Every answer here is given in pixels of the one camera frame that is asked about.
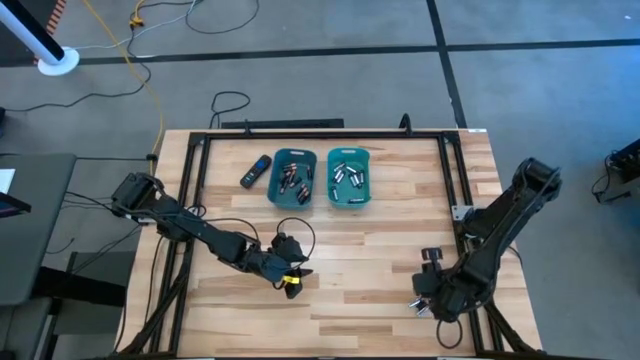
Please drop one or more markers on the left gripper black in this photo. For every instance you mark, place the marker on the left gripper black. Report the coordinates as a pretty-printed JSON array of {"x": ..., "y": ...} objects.
[{"x": 272, "y": 267}]

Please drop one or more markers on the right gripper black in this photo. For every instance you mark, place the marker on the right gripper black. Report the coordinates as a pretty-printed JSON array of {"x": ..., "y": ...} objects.
[{"x": 432, "y": 295}]

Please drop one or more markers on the blue plastic bin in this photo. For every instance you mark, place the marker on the blue plastic bin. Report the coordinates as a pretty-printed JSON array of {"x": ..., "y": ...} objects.
[{"x": 275, "y": 198}]

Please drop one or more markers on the green plastic bin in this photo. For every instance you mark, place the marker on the green plastic bin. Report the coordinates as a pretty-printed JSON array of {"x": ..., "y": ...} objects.
[{"x": 347, "y": 192}]

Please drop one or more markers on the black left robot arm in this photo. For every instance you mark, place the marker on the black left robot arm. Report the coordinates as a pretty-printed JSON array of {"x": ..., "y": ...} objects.
[{"x": 200, "y": 231}]

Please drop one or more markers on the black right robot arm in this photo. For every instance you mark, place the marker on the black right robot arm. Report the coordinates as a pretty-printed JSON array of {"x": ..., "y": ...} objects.
[{"x": 500, "y": 230}]

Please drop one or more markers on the yellow tape tag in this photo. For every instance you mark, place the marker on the yellow tape tag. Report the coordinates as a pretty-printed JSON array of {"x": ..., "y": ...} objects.
[{"x": 291, "y": 280}]

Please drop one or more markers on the black remote control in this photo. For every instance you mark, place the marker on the black remote control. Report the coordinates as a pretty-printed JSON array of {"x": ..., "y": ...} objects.
[{"x": 256, "y": 171}]

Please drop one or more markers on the black power strip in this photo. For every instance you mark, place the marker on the black power strip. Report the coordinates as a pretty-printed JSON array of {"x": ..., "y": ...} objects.
[{"x": 282, "y": 123}]

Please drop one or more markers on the black clamp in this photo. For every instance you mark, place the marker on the black clamp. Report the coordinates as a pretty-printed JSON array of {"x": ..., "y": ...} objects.
[{"x": 405, "y": 124}]

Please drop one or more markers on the black equipment box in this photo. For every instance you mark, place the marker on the black equipment box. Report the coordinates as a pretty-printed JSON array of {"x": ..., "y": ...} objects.
[{"x": 622, "y": 170}]

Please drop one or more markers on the grey desk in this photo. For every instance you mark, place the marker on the grey desk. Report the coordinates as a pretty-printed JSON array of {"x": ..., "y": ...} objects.
[{"x": 35, "y": 225}]

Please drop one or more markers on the dark tablet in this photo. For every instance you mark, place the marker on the dark tablet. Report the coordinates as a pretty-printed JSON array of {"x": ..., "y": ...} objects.
[{"x": 12, "y": 205}]

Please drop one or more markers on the white paper sheet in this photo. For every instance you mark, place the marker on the white paper sheet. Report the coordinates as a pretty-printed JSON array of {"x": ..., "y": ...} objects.
[{"x": 5, "y": 181}]

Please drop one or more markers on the white pole with round base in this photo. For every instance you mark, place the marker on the white pole with round base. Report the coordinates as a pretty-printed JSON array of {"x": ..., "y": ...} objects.
[{"x": 59, "y": 62}]

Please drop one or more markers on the orange black striped board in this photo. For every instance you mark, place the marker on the orange black striped board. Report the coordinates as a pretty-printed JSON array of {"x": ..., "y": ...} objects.
[{"x": 59, "y": 12}]

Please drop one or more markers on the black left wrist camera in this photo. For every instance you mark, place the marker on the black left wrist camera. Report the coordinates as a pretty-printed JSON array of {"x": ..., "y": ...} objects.
[{"x": 287, "y": 247}]

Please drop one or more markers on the black aluminium table frame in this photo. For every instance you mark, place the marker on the black aluminium table frame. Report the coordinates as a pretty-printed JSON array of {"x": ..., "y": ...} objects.
[{"x": 325, "y": 135}]

